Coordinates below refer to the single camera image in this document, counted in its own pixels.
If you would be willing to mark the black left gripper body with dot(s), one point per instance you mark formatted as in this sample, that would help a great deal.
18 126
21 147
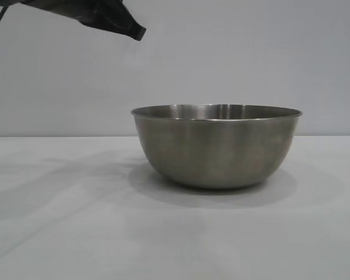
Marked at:
70 8

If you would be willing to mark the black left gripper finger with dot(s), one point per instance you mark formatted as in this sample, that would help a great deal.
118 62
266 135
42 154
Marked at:
122 24

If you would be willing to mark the stainless steel mixing bowl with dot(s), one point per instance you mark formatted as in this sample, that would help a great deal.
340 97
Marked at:
216 146

